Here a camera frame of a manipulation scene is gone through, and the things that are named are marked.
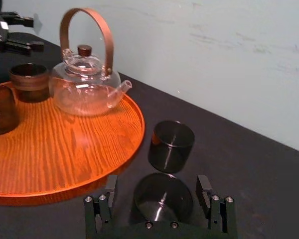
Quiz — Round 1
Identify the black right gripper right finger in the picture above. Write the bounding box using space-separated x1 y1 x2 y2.
195 175 238 235

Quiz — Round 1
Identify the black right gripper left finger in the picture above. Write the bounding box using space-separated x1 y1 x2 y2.
83 175 119 236

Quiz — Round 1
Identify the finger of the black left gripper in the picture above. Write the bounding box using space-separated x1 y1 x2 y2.
0 10 43 34
3 39 45 56

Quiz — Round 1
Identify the round orange wooden tray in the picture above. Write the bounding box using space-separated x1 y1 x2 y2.
0 81 145 206

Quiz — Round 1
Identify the dark glass with wooden band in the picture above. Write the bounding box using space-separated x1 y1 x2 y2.
9 63 50 104

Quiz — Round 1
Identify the black table cloth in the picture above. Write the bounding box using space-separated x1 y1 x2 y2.
0 32 299 239

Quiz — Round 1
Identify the glass teapot lid brown knob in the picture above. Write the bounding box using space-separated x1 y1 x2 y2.
64 44 101 73

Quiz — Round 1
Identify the dark smoked glass cup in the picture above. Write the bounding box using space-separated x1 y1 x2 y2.
148 120 196 174
129 172 194 225

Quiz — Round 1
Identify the amber brown glass cup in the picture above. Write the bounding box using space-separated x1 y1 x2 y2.
0 84 20 136

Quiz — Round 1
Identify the glass teapot with brown handle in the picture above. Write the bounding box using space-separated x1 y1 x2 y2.
49 7 133 117

